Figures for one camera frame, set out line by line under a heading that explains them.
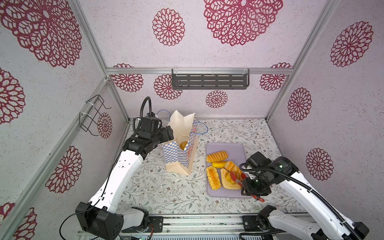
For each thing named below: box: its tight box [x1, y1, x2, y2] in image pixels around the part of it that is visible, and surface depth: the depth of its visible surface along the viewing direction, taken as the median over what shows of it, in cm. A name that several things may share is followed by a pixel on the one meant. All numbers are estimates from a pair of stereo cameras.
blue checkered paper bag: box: [163, 109, 198, 176], surface depth 85 cm
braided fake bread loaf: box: [206, 150, 229, 163], surface depth 96 cm
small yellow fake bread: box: [212, 161, 227, 169], surface depth 92 cm
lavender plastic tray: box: [205, 142, 253, 199], surface depth 89 cm
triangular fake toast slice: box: [220, 168, 242, 190], surface depth 85 cm
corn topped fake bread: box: [206, 166, 222, 191], surface depth 87 cm
